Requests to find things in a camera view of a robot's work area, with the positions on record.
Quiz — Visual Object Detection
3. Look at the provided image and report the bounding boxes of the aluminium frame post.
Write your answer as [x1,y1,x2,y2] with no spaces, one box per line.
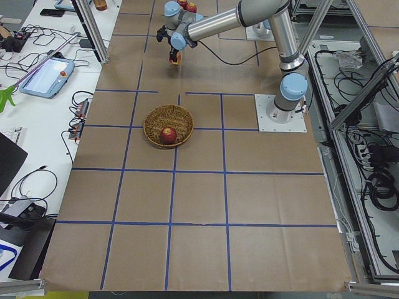
[72,0,109,65]

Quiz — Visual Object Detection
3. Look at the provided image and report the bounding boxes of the red apple on plate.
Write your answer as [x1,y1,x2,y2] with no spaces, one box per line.
[185,2,197,13]
[177,0,188,9]

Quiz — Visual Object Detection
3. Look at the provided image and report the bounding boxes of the black smartphone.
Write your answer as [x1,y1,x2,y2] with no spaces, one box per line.
[40,9,65,17]

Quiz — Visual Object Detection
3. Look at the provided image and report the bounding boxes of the black laptop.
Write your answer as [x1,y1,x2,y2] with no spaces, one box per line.
[0,133,28,195]

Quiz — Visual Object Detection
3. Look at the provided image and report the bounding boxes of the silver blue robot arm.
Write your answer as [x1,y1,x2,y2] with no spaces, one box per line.
[151,28,279,117]

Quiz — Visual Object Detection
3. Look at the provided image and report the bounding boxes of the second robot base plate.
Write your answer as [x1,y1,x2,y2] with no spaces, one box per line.
[246,20,274,41]

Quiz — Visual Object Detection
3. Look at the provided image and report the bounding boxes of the woven wicker basket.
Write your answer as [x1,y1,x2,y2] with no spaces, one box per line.
[143,105,194,149]

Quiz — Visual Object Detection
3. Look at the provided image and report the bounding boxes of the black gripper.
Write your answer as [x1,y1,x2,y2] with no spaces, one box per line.
[170,47,181,64]

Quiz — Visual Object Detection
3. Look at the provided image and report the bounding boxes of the blue teach pendant tablet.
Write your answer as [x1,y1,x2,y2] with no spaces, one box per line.
[19,58,75,98]

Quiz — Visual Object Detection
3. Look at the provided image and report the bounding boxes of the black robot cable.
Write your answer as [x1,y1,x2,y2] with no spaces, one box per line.
[193,40,279,65]

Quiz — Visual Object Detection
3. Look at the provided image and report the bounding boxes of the red apple back on plate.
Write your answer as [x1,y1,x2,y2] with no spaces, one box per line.
[185,2,197,13]

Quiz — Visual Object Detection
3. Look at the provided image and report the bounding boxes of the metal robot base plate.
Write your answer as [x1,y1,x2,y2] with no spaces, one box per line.
[254,94,307,133]

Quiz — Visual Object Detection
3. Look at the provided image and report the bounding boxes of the carried red apple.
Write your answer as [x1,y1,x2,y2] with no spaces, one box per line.
[169,55,181,65]

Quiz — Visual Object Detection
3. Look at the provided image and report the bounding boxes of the red apple left on plate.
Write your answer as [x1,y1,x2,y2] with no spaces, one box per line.
[177,0,188,9]

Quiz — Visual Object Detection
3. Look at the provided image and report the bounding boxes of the red apple in basket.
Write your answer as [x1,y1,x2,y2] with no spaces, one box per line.
[160,126,177,145]

